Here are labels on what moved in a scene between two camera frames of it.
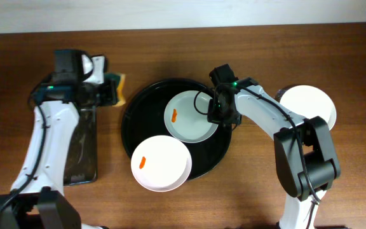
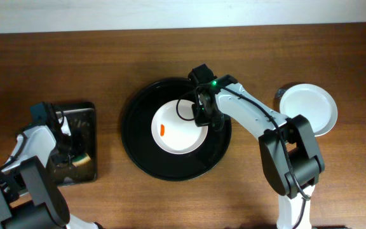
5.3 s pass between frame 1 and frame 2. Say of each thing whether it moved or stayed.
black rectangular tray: stayed
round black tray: stayed
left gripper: moved
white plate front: moved
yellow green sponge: moved
